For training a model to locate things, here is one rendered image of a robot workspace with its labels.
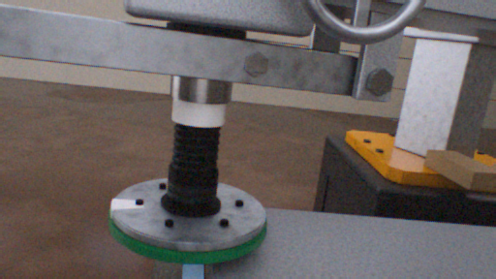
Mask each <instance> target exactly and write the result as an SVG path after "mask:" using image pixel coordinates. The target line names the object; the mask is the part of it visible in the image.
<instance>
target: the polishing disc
mask: <svg viewBox="0 0 496 279"><path fill-rule="evenodd" d="M160 183H166V184H167V183H168V179H167V178H164V179H157V180H148V181H145V182H142V183H137V184H135V185H133V186H131V187H128V188H127V189H126V190H123V191H122V192H121V193H120V194H118V195H117V197H115V199H118V200H127V201H136V200H137V199H141V200H143V207H141V208H130V209H118V210H113V211H112V216H111V217H112V218H111V217H110V210H109V211H108V229H109V231H110V233H111V235H112V236H113V237H114V239H115V240H117V241H118V242H119V243H120V244H121V245H123V246H124V247H127V248H128V249H129V250H131V251H133V252H135V253H137V254H139V255H142V256H145V257H147V258H151V259H154V260H157V261H160V262H169V263H174V264H215V263H223V262H226V261H229V260H235V259H237V258H240V257H241V256H245V255H247V254H248V253H250V252H252V251H254V249H257V247H258V246H260V245H261V243H262V242H264V238H265V236H266V231H267V219H266V217H265V212H264V208H263V206H262V205H261V203H260V202H259V201H257V199H254V197H253V196H251V195H249V194H247V193H246V192H245V191H241V190H239V189H238V188H234V187H233V186H230V185H228V184H222V183H219V182H218V188H217V195H216V198H215V199H214V200H212V201H209V202H205V203H201V204H185V203H183V202H180V201H175V200H174V199H172V198H171V197H170V196H169V195H168V194H167V189H164V190H163V189H160V188H159V185H160ZM167 185H168V184H167ZM236 200H242V201H243V205H242V206H237V205H235V201H236ZM167 219H172V220H173V222H174V225H173V227H170V228H168V227H165V220H167ZM221 219H228V220H229V225H228V226H225V227H223V226H220V224H219V223H220V220H221Z"/></svg>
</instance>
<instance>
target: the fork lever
mask: <svg viewBox="0 0 496 279"><path fill-rule="evenodd" d="M0 56H2V57H15V58H21V59H28V60H41V61H46V62H53V63H66V64H73V65H85V66H91V67H98V68H111V69H117V70H123V71H136V72H143V73H149V74H161V75H168V76H175V77H188V78H200V79H213V80H220V81H225V82H232V83H246V84H252V85H258V86H271V87H278V88H285V89H292V90H304V91H310V92H317V93H324V94H337V95H343V96H350V97H352V93H353V88H354V84H355V76H356V72H357V61H358V56H352V55H350V54H345V53H334V52H330V51H324V50H319V49H309V48H304V47H298V46H284V45H279V44H274V43H265V42H259V41H254V40H249V39H246V40H241V39H232V38H226V37H221V36H211V35H205V34H202V33H191V32H186V31H181V30H170V29H167V27H163V26H162V27H158V26H153V25H148V24H138V23H133V22H128V21H118V20H113V19H108V18H98V17H93V16H88V15H85V16H83V15H74V14H64V13H58V12H55V11H44V10H40V9H34V8H24V7H20V6H10V5H5V4H0ZM393 80H394V77H393V76H392V75H391V74H390V73H389V72H388V71H387V70H386V69H385V68H381V69H380V70H378V71H374V72H373V73H371V74H370V75H369V79H368V85H367V87H368V89H369V90H370V91H371V92H372V93H373V94H375V96H378V97H380V96H382V95H383V94H387V93H388V92H389V91H391V87H392V83H393Z"/></svg>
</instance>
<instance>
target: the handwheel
mask: <svg viewBox="0 0 496 279"><path fill-rule="evenodd" d="M299 1H300V3H301V4H302V7H303V9H304V10H305V13H307V14H308V15H309V17H310V19H312V21H313V22H314V23H315V24H316V26H318V27H319V28H320V29H322V30H323V32H325V33H327V34H328V36H331V37H332V38H333V39H335V40H339V41H340V42H343V43H349V44H353V45H369V44H377V43H379V42H381V41H385V40H387V39H389V38H392V37H393V36H395V35H396V34H398V33H400V31H403V29H405V28H407V26H408V25H409V24H410V23H411V22H412V21H413V20H414V19H415V18H416V17H417V16H418V15H419V12H421V10H422V8H423V6H425V2H426V1H427V0H406V2H405V3H404V4H403V5H402V7H401V8H399V11H398V12H396V13H395V14H394V15H393V16H391V17H390V18H388V19H387V20H384V21H383V22H381V23H379V24H374V25H370V26H366V25H367V20H368V17H369V12H370V10H369V7H370V3H371V0H353V9H352V14H351V19H350V23H346V22H344V21H343V20H341V19H339V18H337V17H336V16H334V15H333V14H332V13H331V12H330V11H329V9H328V8H327V7H326V5H325V3H323V0H299Z"/></svg>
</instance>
